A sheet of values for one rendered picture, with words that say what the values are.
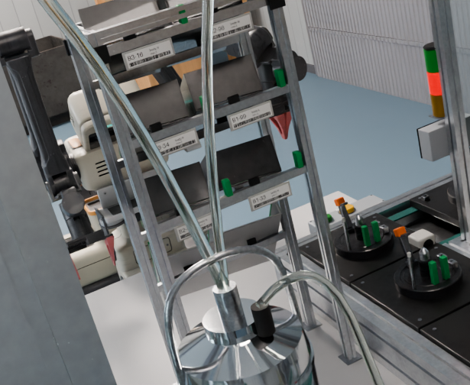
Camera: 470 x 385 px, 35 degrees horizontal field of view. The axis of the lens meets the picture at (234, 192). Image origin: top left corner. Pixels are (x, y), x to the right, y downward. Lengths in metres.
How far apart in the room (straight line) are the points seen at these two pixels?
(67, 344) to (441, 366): 1.13
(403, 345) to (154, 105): 0.65
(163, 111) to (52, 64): 6.49
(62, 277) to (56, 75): 7.51
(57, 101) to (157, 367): 6.23
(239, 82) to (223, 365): 0.76
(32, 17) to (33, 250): 8.64
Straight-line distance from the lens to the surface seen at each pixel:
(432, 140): 1.69
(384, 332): 1.53
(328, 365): 1.64
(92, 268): 2.64
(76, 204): 1.93
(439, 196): 2.02
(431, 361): 1.44
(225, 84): 1.39
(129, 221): 1.50
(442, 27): 1.62
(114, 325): 2.02
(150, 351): 1.85
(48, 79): 7.83
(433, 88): 1.68
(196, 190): 1.40
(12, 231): 0.34
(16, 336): 0.35
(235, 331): 0.73
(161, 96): 1.35
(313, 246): 1.87
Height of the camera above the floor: 1.82
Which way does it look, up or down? 22 degrees down
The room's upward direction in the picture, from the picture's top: 15 degrees counter-clockwise
